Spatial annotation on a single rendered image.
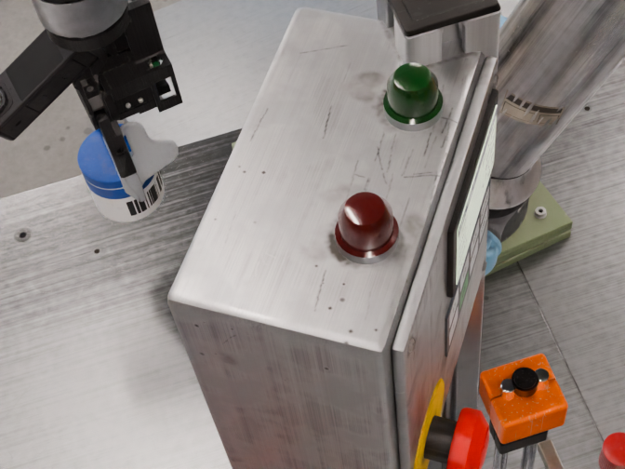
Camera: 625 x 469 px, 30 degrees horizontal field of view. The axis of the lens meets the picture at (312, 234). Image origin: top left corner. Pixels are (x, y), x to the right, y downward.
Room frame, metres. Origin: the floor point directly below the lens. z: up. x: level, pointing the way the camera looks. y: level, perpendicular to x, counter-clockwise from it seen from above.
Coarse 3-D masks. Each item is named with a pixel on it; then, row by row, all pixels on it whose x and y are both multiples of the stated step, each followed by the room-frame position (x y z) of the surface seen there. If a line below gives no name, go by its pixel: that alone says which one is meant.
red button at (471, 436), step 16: (464, 416) 0.24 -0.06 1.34; (480, 416) 0.24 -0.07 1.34; (432, 432) 0.23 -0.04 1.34; (448, 432) 0.23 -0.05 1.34; (464, 432) 0.23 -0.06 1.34; (480, 432) 0.23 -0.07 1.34; (432, 448) 0.23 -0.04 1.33; (448, 448) 0.22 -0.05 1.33; (464, 448) 0.22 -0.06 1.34; (480, 448) 0.22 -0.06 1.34; (448, 464) 0.22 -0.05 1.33; (464, 464) 0.21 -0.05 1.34; (480, 464) 0.21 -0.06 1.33
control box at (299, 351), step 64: (320, 64) 0.36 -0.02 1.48; (384, 64) 0.35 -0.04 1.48; (448, 64) 0.35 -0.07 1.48; (256, 128) 0.33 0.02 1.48; (320, 128) 0.32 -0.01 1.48; (384, 128) 0.32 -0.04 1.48; (448, 128) 0.31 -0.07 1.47; (256, 192) 0.29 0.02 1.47; (320, 192) 0.29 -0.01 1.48; (384, 192) 0.28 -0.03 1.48; (448, 192) 0.28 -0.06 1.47; (192, 256) 0.27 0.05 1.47; (256, 256) 0.26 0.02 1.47; (320, 256) 0.26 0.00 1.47; (192, 320) 0.24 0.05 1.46; (256, 320) 0.23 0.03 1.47; (320, 320) 0.23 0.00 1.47; (384, 320) 0.22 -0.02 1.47; (256, 384) 0.23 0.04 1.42; (320, 384) 0.22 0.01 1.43; (384, 384) 0.21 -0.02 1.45; (448, 384) 0.27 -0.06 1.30; (256, 448) 0.24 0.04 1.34; (320, 448) 0.22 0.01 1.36; (384, 448) 0.21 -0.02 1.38
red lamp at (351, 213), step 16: (368, 192) 0.27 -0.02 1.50; (352, 208) 0.26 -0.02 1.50; (368, 208) 0.26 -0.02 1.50; (384, 208) 0.26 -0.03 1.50; (336, 224) 0.27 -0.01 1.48; (352, 224) 0.26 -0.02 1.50; (368, 224) 0.25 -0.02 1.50; (384, 224) 0.25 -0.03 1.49; (336, 240) 0.26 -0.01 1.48; (352, 240) 0.25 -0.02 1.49; (368, 240) 0.25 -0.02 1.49; (384, 240) 0.25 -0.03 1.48; (352, 256) 0.25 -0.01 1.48; (368, 256) 0.25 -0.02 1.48; (384, 256) 0.25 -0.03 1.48
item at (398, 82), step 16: (416, 64) 0.33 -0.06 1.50; (400, 80) 0.32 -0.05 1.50; (416, 80) 0.32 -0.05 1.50; (432, 80) 0.32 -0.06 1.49; (384, 96) 0.33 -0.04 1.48; (400, 96) 0.32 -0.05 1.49; (416, 96) 0.32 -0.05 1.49; (432, 96) 0.32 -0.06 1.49; (384, 112) 0.32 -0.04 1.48; (400, 112) 0.32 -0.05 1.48; (416, 112) 0.31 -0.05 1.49; (432, 112) 0.32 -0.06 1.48; (400, 128) 0.31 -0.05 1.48; (416, 128) 0.31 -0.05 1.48
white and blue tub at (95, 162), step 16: (96, 144) 0.71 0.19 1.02; (128, 144) 0.71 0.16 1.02; (80, 160) 0.70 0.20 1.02; (96, 160) 0.70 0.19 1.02; (112, 160) 0.69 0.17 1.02; (96, 176) 0.68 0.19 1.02; (112, 176) 0.67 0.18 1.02; (160, 176) 0.70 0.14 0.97; (96, 192) 0.68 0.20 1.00; (112, 192) 0.67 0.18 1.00; (144, 192) 0.67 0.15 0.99; (160, 192) 0.69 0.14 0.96; (112, 208) 0.67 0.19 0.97; (128, 208) 0.67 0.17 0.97; (144, 208) 0.67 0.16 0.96
